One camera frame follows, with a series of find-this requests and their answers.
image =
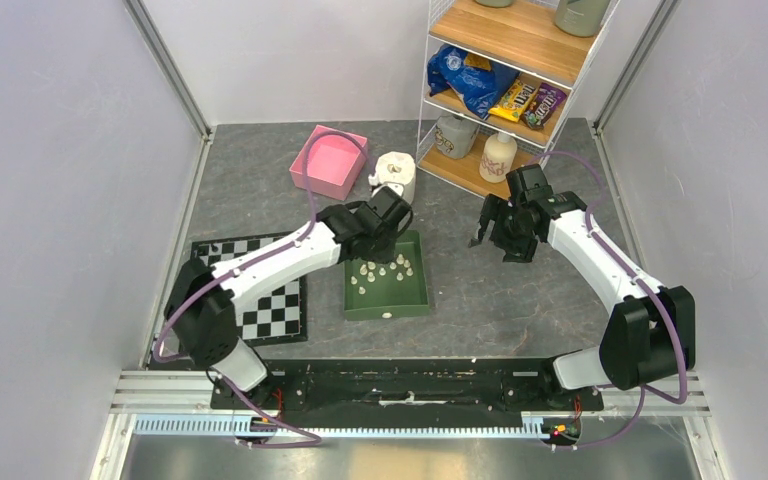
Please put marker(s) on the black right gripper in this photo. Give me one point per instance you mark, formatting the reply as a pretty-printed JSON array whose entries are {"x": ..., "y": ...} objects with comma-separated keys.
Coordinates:
[{"x": 520, "y": 251}]

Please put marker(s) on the blue plastic bag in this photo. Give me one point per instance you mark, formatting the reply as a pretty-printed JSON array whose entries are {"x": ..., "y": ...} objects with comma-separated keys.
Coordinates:
[{"x": 477, "y": 81}]

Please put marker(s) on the white toilet paper roll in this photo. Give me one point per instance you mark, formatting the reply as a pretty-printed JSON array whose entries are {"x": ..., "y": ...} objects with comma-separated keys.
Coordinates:
[{"x": 396, "y": 171}]

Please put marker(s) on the grey jug on shelf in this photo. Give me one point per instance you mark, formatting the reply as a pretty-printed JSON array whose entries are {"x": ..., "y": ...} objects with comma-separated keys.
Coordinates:
[{"x": 454, "y": 136}]

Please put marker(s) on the green plastic tray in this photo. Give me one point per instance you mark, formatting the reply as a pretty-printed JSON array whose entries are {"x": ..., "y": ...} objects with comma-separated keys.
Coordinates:
[{"x": 398, "y": 287}]

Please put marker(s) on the grey green top bottle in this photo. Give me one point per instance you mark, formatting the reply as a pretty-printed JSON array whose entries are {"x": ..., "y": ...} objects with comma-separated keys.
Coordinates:
[{"x": 580, "y": 18}]

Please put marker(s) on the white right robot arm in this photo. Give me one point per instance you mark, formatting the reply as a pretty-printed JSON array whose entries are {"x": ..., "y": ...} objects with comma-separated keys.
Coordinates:
[{"x": 650, "y": 334}]

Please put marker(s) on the white wire wooden shelf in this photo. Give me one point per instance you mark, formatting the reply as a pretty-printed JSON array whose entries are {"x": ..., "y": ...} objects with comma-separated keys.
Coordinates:
[{"x": 521, "y": 35}]

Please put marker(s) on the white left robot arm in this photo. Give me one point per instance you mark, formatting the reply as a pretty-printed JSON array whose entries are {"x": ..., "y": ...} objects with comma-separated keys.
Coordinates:
[{"x": 201, "y": 310}]

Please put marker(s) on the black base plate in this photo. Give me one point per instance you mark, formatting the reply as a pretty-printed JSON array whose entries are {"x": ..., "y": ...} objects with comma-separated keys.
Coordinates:
[{"x": 414, "y": 393}]

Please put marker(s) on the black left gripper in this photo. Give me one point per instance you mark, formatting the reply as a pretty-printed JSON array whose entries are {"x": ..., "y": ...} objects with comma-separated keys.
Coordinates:
[{"x": 383, "y": 255}]

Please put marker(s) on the yellow candy bag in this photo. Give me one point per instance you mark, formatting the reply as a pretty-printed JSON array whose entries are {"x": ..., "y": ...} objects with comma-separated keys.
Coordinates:
[{"x": 514, "y": 101}]

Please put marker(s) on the brown candy bag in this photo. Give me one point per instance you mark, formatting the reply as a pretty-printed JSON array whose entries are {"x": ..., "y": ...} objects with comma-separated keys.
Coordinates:
[{"x": 547, "y": 100}]

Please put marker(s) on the cream soap bottle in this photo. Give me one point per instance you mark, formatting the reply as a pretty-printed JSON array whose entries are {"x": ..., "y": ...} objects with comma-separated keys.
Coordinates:
[{"x": 497, "y": 158}]

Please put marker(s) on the black white chessboard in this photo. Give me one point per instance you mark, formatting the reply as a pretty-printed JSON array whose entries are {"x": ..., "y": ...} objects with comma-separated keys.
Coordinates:
[{"x": 277, "y": 318}]

